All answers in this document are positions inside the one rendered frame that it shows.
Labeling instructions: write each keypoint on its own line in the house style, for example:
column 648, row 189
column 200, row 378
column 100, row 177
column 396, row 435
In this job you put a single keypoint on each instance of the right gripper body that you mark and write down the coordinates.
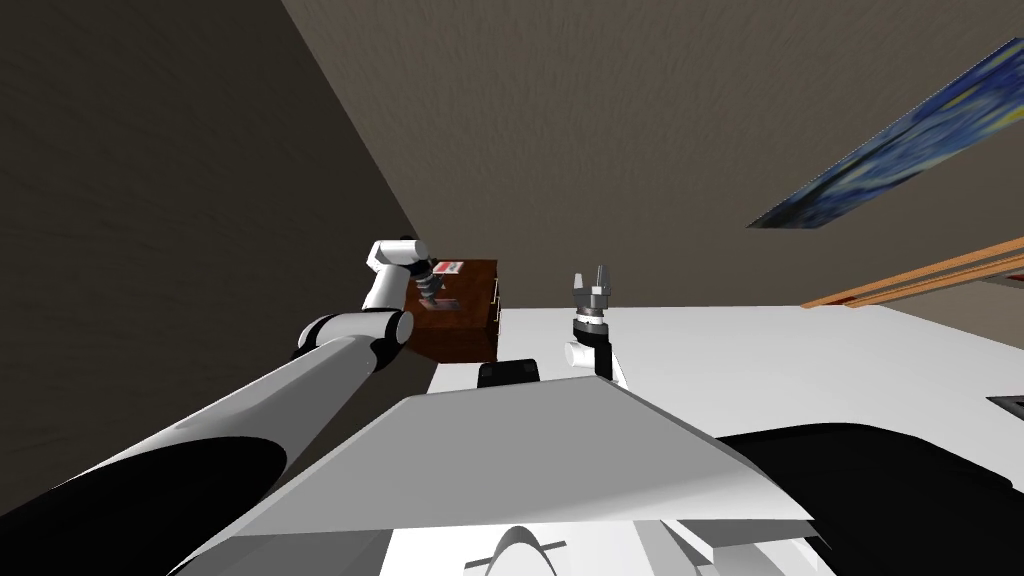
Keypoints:
column 592, row 304

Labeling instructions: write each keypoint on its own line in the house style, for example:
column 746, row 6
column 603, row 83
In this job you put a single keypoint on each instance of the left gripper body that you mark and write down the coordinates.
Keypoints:
column 429, row 284

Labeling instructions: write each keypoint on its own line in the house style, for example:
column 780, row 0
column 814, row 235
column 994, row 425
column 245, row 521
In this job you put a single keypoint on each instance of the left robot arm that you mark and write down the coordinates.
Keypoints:
column 240, row 432

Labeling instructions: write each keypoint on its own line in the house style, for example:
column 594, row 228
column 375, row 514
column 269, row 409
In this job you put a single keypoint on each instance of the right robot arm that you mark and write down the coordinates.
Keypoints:
column 880, row 496

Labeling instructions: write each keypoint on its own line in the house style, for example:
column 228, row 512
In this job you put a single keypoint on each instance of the red and white book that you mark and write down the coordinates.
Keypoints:
column 449, row 268

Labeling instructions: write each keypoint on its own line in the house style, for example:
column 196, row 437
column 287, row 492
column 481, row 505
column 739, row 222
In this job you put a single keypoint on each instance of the grey flat book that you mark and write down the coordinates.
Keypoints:
column 450, row 304

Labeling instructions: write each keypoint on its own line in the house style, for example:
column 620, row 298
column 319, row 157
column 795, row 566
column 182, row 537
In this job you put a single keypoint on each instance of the brown wooden cabinet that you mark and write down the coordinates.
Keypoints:
column 468, row 316

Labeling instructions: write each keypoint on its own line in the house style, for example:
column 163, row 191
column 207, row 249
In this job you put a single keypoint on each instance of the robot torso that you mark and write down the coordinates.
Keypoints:
column 528, row 456

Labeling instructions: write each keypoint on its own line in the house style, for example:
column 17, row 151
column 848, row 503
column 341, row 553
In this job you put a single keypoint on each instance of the blue swirly painting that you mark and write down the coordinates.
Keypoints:
column 920, row 132

